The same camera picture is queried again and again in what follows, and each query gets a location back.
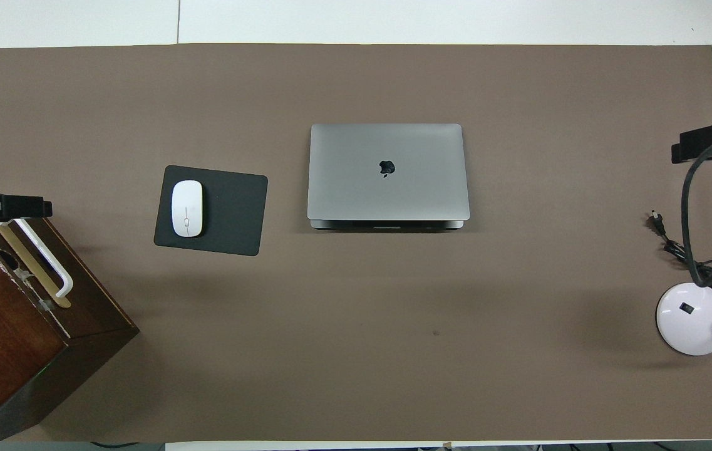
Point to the grey laptop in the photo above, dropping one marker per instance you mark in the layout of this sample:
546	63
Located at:
387	188

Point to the brown table mat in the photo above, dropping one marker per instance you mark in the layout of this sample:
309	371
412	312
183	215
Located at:
80	113

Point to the dark brown wooden box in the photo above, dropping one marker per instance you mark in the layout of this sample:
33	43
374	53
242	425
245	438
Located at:
5	326

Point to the white computer mouse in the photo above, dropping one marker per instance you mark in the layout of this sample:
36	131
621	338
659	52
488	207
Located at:
187	208

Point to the white desk lamp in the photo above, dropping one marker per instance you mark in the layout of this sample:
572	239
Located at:
691	319

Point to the black mouse pad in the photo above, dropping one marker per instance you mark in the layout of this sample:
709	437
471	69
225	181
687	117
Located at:
230	200

